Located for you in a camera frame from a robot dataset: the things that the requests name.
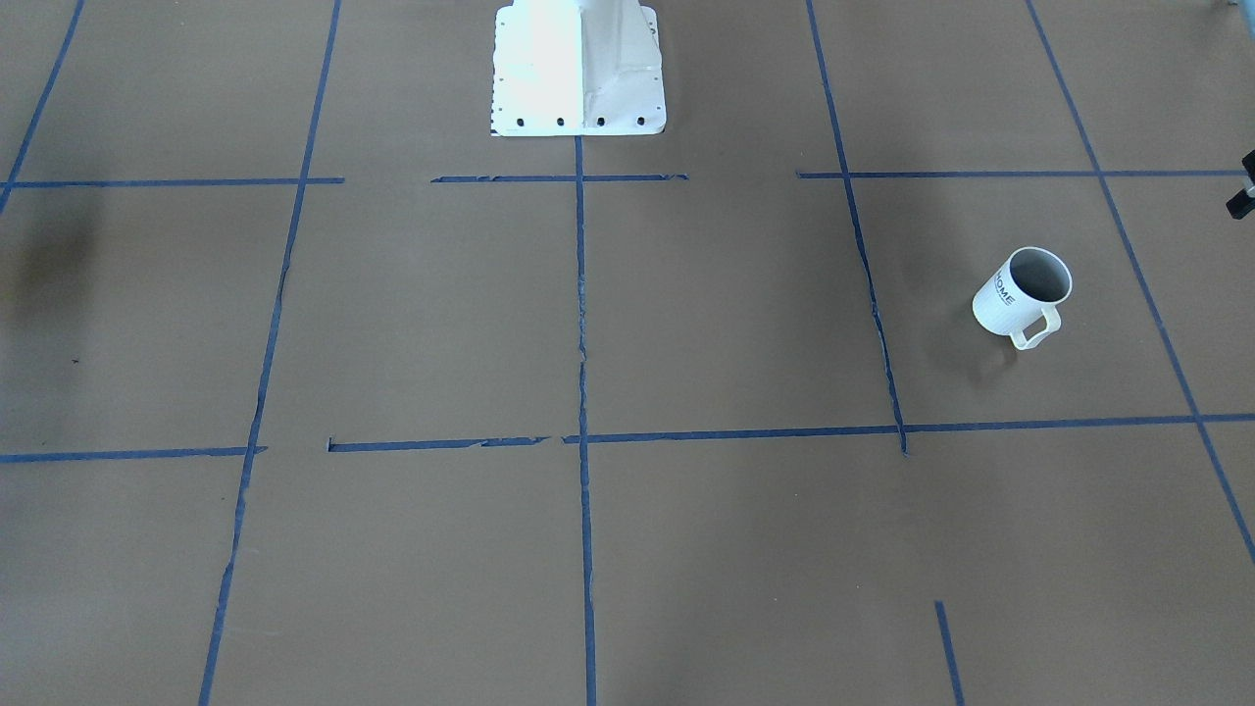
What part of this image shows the white mug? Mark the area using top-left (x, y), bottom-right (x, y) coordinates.
top-left (973, 246), bottom-right (1073, 350)

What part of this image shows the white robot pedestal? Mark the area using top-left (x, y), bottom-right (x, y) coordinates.
top-left (489, 1), bottom-right (668, 137)

